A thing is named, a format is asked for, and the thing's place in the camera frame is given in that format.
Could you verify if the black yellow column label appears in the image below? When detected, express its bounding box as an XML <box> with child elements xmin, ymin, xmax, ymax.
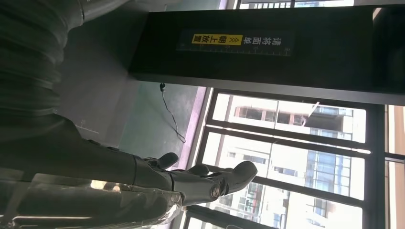
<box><xmin>176</xmin><ymin>29</ymin><xmax>295</xmax><ymax>58</ymax></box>

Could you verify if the black scanner column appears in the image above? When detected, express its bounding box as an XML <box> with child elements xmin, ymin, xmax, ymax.
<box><xmin>128</xmin><ymin>4</ymin><xmax>405</xmax><ymax>106</ymax></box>

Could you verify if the thin black machine cable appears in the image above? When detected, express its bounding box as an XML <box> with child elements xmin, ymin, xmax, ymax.
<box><xmin>159</xmin><ymin>83</ymin><xmax>187</xmax><ymax>144</ymax></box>

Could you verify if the dark window frame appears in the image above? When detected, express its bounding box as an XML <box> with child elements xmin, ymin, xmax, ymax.
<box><xmin>171</xmin><ymin>0</ymin><xmax>405</xmax><ymax>229</ymax></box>

